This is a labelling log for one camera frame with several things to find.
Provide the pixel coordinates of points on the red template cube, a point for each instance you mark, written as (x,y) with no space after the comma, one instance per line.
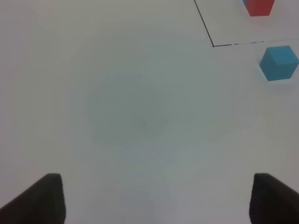
(259,7)

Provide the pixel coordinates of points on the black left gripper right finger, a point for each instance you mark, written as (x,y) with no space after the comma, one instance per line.
(272,201)

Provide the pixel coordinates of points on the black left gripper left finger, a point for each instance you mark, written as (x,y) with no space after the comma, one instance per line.
(42,203)

